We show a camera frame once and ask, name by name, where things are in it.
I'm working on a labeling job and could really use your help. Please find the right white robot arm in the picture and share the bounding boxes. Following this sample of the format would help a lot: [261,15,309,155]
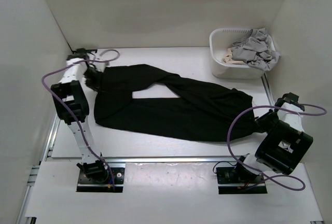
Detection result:
[233,93,313,183]

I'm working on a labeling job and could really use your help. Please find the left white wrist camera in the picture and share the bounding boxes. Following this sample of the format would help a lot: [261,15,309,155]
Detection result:
[90,54,109,66]

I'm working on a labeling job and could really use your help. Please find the grey garment in basket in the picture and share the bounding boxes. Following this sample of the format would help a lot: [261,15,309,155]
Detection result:
[231,28,281,72]

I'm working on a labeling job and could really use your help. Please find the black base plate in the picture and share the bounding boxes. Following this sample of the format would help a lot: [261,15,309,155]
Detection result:
[216,166,267,195]
[76,167,125,193]

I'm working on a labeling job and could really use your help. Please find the beige garment in basket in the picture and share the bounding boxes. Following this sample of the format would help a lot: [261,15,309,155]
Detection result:
[222,48,247,65]

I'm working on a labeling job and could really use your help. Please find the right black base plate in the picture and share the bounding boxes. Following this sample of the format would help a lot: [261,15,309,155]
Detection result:
[216,166,267,195]

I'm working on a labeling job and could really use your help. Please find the white plastic basket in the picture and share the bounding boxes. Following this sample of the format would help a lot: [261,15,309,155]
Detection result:
[209,28,264,79]

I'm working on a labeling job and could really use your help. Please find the aluminium frame rail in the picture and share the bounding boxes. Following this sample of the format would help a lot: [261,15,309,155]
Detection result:
[15,50,325,224]

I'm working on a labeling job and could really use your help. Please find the black trousers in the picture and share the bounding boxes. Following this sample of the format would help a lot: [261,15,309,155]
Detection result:
[94,64,256,142]

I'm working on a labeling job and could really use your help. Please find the blue black corner label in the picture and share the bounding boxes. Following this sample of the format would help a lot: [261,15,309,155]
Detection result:
[87,49,98,53]

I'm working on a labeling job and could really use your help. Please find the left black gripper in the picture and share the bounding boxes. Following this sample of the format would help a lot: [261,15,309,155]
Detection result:
[81,68,103,94]

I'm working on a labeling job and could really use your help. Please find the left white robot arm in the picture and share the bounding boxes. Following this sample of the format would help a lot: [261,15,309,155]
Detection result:
[50,48,110,184]

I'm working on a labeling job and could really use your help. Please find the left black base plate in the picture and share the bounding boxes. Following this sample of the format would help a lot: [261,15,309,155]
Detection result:
[76,167,125,193]

